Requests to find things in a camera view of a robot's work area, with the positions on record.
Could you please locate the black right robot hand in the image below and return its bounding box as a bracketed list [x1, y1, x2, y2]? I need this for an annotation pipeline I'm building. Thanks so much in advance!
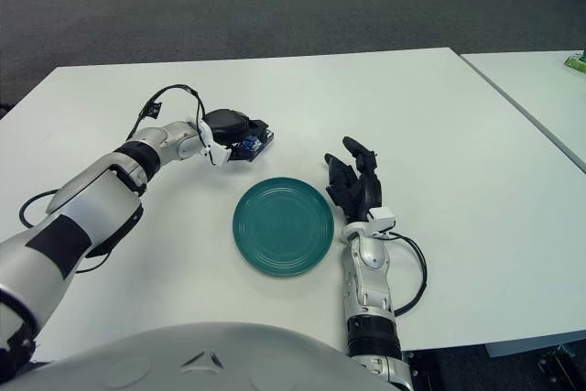
[323, 136, 384, 223]

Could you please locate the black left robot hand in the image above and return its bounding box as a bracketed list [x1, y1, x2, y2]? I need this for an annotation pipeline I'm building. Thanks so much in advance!
[201, 108, 269, 149]

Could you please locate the blue gum box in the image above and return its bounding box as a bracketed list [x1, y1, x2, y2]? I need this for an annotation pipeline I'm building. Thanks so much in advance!
[228, 129, 277, 163]

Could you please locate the teal round plate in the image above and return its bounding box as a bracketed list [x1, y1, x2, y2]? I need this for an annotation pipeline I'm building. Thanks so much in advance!
[232, 177, 336, 277]

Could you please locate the grey robot torso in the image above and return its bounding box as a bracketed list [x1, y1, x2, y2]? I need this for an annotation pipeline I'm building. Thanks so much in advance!
[27, 320, 399, 391]

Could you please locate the green box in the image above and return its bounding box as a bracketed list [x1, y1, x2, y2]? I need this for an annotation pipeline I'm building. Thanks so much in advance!
[562, 49, 586, 73]

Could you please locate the black metal stand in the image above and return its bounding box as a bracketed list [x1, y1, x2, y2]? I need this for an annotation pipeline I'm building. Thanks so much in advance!
[538, 345, 579, 381]

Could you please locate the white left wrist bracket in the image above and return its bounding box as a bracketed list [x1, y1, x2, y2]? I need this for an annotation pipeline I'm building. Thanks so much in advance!
[197, 120, 233, 167]

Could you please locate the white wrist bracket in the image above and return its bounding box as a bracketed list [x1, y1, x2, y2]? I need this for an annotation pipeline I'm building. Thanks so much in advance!
[197, 120, 233, 167]
[367, 207, 396, 232]

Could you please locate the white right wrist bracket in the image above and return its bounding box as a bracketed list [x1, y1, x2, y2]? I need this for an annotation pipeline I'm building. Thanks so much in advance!
[367, 207, 396, 232]

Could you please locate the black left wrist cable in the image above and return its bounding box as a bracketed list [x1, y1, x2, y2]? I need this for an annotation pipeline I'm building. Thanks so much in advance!
[125, 83, 207, 145]

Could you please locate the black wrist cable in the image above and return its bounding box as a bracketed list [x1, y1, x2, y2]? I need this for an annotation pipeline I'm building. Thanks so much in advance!
[125, 83, 207, 145]
[386, 231, 429, 318]

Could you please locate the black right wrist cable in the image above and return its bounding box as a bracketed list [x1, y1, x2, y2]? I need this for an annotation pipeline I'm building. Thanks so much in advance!
[386, 231, 429, 318]

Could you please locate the black left upper arm cable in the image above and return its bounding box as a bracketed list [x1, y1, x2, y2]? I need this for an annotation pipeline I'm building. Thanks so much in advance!
[18, 188, 114, 274]

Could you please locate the grey table frame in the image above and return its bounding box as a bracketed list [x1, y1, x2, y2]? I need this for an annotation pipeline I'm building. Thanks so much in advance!
[485, 339, 586, 360]

